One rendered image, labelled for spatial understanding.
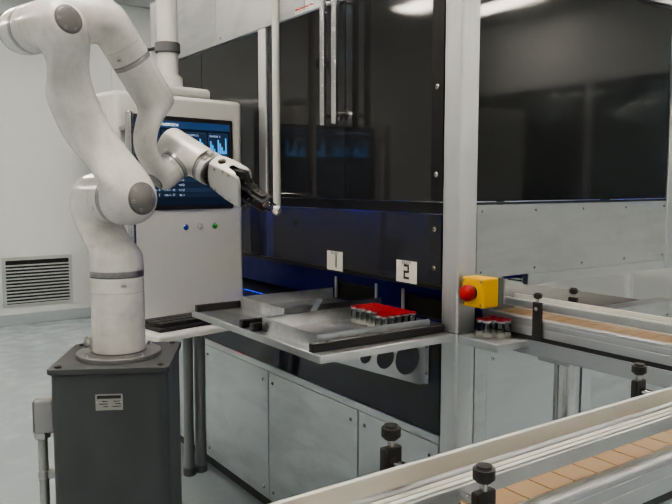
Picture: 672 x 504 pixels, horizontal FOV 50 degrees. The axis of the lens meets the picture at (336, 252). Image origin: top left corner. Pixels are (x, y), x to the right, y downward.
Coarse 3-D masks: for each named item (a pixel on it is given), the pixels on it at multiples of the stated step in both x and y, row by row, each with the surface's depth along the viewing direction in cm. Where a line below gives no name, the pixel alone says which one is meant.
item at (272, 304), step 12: (324, 288) 234; (252, 300) 211; (264, 300) 222; (276, 300) 224; (288, 300) 227; (300, 300) 229; (312, 300) 230; (324, 300) 230; (336, 300) 230; (360, 300) 211; (372, 300) 213; (264, 312) 205; (276, 312) 200; (288, 312) 197
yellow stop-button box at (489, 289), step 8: (464, 280) 174; (472, 280) 172; (480, 280) 170; (488, 280) 170; (496, 280) 171; (480, 288) 170; (488, 288) 170; (496, 288) 172; (480, 296) 170; (488, 296) 170; (496, 296) 172; (464, 304) 174; (472, 304) 172; (480, 304) 170; (488, 304) 170; (496, 304) 172
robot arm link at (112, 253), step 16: (80, 192) 161; (80, 208) 162; (96, 208) 158; (80, 224) 162; (96, 224) 163; (112, 224) 166; (96, 240) 161; (112, 240) 162; (128, 240) 166; (96, 256) 159; (112, 256) 158; (128, 256) 160; (96, 272) 159; (112, 272) 158; (128, 272) 160
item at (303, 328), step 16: (272, 320) 179; (288, 320) 187; (304, 320) 190; (320, 320) 193; (336, 320) 196; (416, 320) 179; (288, 336) 172; (304, 336) 166; (320, 336) 162; (336, 336) 165; (352, 336) 167
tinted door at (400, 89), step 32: (352, 0) 208; (384, 0) 196; (416, 0) 185; (352, 32) 208; (384, 32) 196; (416, 32) 186; (352, 64) 209; (384, 64) 197; (416, 64) 186; (352, 96) 210; (384, 96) 198; (416, 96) 187; (352, 128) 211; (384, 128) 199; (416, 128) 188; (352, 160) 212; (384, 160) 199; (416, 160) 188; (352, 192) 213; (384, 192) 200; (416, 192) 189
